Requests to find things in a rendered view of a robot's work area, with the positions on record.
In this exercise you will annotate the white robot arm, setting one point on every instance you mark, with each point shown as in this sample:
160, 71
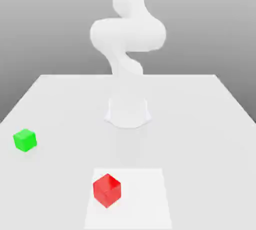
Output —
128, 34

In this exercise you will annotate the small red cube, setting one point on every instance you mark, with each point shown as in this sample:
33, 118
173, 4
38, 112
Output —
107, 191

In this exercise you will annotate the small green cube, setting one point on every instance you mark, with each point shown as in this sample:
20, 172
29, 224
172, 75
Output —
25, 140

